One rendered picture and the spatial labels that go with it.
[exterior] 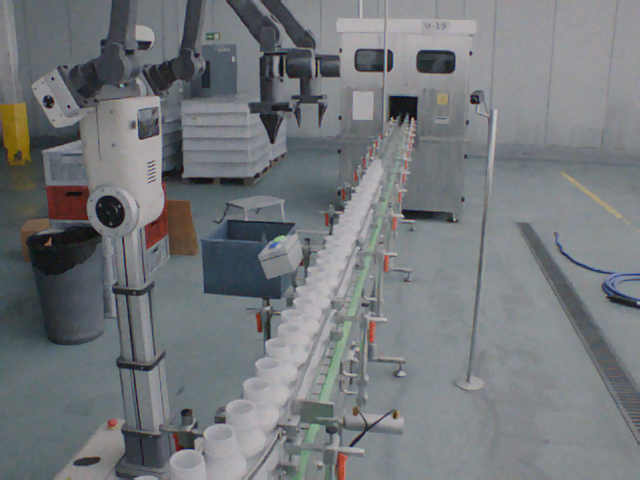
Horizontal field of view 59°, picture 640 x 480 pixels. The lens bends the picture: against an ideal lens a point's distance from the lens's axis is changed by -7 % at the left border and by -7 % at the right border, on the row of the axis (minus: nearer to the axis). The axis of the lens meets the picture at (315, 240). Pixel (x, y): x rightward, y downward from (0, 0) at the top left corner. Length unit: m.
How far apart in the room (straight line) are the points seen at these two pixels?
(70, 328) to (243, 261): 1.71
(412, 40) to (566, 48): 6.18
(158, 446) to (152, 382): 0.23
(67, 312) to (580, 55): 10.38
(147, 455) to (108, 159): 0.99
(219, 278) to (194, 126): 6.19
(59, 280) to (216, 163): 5.06
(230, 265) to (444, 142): 4.29
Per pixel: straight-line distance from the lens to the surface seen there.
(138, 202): 1.72
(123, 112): 1.66
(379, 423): 0.91
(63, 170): 3.93
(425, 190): 6.38
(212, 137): 8.32
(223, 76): 12.38
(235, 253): 2.24
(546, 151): 12.08
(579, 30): 12.15
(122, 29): 1.49
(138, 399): 2.00
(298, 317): 1.01
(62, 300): 3.64
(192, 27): 1.90
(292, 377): 0.92
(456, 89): 6.28
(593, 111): 12.23
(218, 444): 0.71
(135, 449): 2.11
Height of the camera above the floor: 1.57
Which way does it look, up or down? 16 degrees down
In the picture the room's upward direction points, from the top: straight up
